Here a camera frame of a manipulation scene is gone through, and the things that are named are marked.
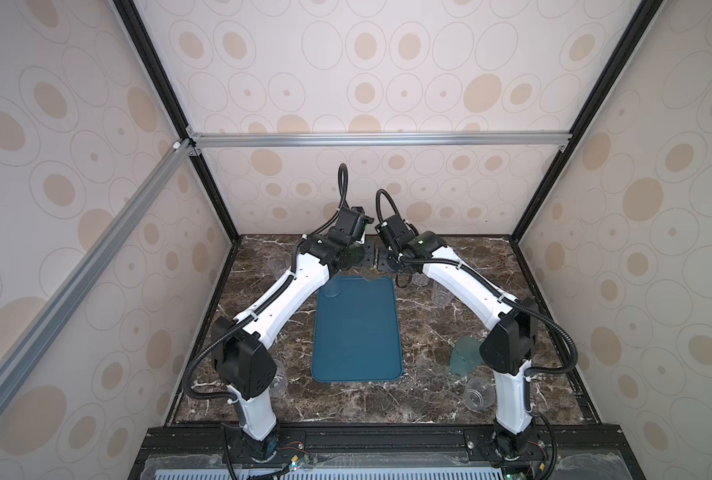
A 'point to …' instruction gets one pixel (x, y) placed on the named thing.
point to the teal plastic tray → (356, 333)
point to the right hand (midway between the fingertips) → (386, 261)
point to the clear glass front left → (279, 385)
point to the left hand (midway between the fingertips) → (377, 246)
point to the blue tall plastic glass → (332, 288)
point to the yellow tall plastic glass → (369, 272)
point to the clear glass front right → (479, 394)
